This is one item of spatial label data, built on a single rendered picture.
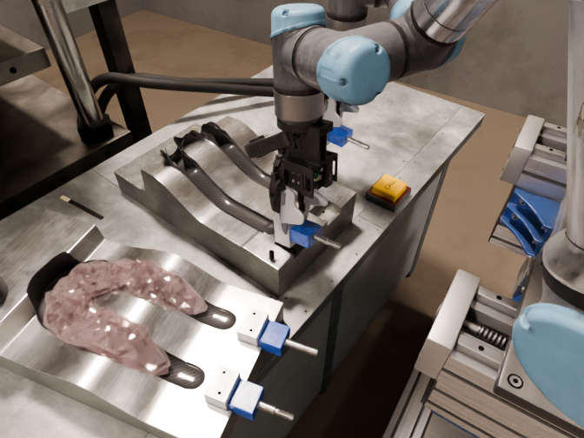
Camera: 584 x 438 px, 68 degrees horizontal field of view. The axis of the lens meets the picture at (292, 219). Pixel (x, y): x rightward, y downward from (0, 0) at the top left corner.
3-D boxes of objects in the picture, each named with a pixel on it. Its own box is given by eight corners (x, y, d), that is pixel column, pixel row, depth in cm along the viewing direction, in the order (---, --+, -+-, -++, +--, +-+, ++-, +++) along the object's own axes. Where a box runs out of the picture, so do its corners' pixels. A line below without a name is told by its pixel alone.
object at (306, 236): (348, 252, 77) (349, 228, 74) (333, 267, 74) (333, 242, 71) (291, 228, 84) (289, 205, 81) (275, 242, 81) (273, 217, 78)
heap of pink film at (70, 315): (215, 296, 76) (209, 269, 71) (159, 388, 65) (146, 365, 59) (96, 255, 83) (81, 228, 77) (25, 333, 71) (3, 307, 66)
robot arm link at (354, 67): (418, 27, 50) (360, 14, 58) (339, 49, 46) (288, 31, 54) (414, 93, 54) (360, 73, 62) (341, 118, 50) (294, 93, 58)
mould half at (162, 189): (352, 222, 97) (359, 175, 88) (279, 298, 83) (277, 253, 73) (199, 141, 119) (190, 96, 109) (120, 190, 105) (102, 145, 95)
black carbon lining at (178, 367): (241, 315, 75) (237, 292, 70) (197, 396, 65) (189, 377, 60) (82, 260, 84) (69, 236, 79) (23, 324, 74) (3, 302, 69)
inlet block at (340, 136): (372, 152, 98) (376, 132, 94) (361, 162, 96) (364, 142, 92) (325, 131, 104) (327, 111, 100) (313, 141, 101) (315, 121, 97)
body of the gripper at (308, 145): (311, 203, 68) (311, 131, 61) (269, 187, 72) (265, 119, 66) (337, 183, 73) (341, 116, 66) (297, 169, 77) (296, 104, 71)
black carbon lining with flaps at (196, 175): (315, 202, 92) (318, 168, 85) (267, 248, 83) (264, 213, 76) (202, 142, 107) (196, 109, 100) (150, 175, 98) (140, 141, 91)
